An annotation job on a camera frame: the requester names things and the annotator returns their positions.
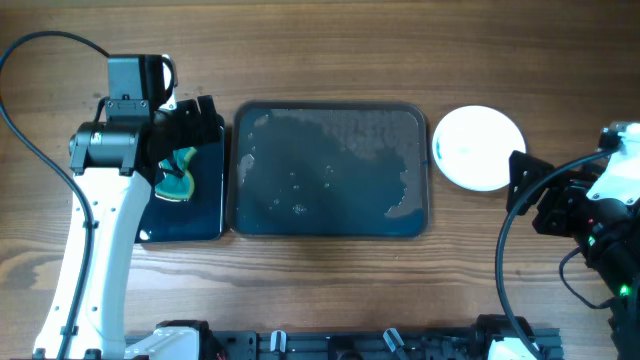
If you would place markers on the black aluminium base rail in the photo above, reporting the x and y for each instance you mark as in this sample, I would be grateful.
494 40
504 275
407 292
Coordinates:
471 342

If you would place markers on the black water basin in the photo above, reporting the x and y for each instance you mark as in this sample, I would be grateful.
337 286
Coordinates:
188 208

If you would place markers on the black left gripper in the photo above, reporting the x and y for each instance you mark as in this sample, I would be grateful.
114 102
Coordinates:
193 132

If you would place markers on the black serving tray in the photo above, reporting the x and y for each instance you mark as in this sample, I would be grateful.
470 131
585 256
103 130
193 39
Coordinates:
344 169

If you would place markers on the white plate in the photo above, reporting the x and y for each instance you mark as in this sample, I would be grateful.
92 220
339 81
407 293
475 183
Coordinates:
472 144

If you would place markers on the yellow green sponge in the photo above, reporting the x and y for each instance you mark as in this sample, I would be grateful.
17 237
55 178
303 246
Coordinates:
176 183

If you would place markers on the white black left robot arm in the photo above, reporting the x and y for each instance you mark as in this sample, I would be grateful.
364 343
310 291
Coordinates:
140 145

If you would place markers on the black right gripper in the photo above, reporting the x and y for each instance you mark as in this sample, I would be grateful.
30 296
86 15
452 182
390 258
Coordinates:
569 191

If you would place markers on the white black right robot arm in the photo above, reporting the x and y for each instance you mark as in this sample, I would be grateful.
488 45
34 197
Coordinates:
595 201

